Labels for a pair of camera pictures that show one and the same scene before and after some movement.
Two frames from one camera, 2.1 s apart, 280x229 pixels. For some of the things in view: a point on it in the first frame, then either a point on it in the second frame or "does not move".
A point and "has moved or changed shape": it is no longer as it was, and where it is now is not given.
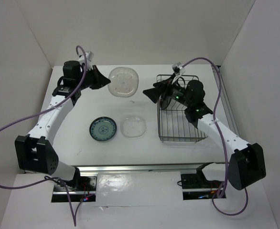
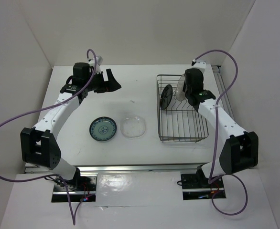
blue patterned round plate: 102,129 does not move
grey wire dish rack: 174,125 does not move
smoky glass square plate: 124,82 has moved or changed shape
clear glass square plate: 133,126 does not move
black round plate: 165,101 does not move
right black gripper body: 177,93 -> 185,89
